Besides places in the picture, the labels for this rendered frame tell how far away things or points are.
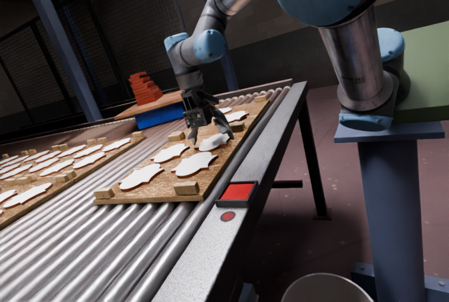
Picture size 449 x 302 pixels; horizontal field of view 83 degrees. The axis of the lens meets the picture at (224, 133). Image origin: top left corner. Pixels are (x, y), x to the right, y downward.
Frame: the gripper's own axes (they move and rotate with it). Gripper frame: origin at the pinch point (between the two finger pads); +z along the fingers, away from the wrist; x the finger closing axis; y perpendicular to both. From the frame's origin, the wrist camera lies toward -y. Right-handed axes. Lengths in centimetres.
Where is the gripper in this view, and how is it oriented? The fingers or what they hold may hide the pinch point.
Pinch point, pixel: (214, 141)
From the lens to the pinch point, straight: 85.9
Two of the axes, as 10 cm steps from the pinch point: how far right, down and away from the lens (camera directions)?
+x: 9.0, -1.4, -4.1
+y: -3.2, 4.1, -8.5
